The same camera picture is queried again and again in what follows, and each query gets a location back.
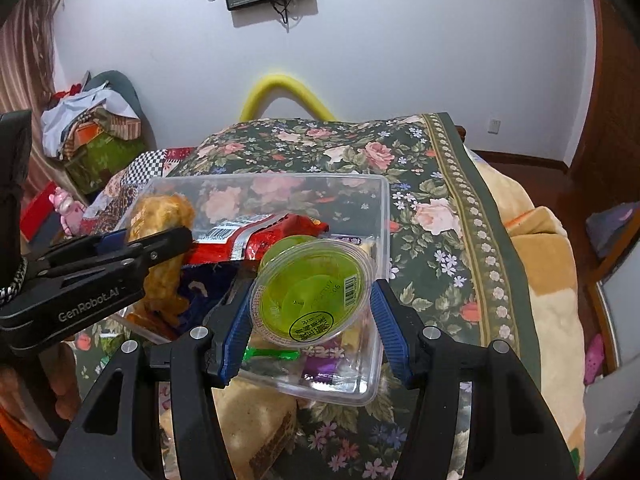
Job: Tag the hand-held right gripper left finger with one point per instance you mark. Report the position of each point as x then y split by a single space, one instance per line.
235 325

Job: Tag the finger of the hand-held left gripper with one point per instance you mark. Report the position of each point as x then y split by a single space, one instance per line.
112 241
160 247

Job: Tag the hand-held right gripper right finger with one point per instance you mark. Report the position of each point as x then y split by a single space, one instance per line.
392 330

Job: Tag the golden fried snack packet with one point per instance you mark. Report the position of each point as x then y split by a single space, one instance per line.
160 210

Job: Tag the clear snack packet green seal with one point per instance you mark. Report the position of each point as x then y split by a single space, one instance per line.
270 360

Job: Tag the blue snack packet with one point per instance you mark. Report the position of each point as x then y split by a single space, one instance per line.
200 285

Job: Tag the green jelly cup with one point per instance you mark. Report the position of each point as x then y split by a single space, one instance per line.
282 250
305 295

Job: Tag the purple white wafer packet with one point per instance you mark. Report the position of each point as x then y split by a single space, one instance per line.
322 362

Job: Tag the clear plastic storage box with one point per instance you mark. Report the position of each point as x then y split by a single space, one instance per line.
225 195

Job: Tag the red snack packet white label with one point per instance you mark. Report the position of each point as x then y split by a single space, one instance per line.
270 240

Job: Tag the pink toy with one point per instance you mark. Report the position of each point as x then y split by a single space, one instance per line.
67 210

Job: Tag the patchwork quilt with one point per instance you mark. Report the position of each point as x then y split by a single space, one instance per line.
137 170

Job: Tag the green plush cushion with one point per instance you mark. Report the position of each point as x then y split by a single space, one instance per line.
100 165

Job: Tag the red box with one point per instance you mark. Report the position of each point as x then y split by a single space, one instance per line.
37 210

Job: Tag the brown sandwich biscuit packet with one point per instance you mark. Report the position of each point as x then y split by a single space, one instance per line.
250 420

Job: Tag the pile of clothes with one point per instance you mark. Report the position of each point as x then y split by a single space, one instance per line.
80 120

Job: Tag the dark floral blanket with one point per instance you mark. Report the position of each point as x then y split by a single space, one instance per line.
440 210

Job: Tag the orange cloth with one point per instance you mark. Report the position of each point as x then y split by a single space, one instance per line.
20 440

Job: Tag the green chair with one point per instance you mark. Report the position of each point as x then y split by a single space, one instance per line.
125 90

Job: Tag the beige plush blanket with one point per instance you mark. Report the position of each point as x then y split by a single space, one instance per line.
545 310

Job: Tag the striped red beige curtain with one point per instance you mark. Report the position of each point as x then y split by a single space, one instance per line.
25 60

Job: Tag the yellow foam tube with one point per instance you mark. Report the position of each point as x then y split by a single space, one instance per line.
280 82

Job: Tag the pink slipper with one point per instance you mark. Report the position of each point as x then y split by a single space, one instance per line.
595 360

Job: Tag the grey cloth bag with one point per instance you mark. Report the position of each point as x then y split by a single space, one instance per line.
615 230

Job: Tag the wooden door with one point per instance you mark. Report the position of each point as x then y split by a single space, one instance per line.
610 110

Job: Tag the wooden bed post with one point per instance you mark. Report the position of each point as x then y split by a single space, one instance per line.
462 135

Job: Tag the white wall socket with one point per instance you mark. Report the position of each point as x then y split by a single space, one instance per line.
494 125

